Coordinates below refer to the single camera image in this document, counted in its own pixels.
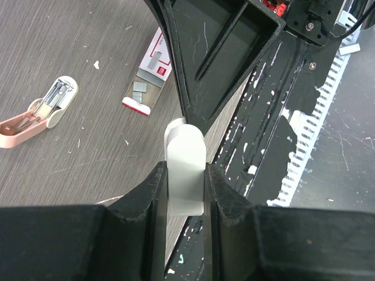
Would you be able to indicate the red white staple box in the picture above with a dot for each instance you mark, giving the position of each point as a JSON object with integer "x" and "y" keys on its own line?
{"x": 156, "y": 61}

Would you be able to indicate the white slotted cable duct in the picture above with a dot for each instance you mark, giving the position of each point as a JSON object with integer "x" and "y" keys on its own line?
{"x": 307, "y": 126}

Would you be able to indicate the white staple remover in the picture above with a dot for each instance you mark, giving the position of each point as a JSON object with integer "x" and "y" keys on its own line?
{"x": 185, "y": 156}

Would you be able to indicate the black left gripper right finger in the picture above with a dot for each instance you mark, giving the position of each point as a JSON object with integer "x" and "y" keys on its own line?
{"x": 293, "y": 243}

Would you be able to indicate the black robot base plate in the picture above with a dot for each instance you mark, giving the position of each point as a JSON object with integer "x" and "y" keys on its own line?
{"x": 253, "y": 157}

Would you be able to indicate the silver staple stack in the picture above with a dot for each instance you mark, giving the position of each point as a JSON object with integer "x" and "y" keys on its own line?
{"x": 150, "y": 78}

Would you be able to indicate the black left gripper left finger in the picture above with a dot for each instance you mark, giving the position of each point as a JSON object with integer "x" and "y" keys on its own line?
{"x": 123, "y": 241}

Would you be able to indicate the silver staple strip piece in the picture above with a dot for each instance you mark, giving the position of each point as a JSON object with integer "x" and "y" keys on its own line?
{"x": 137, "y": 96}

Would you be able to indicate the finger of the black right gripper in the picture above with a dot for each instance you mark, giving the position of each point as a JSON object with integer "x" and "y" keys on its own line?
{"x": 213, "y": 46}

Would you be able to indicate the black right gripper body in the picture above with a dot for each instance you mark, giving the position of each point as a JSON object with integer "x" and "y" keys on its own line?
{"x": 314, "y": 21}

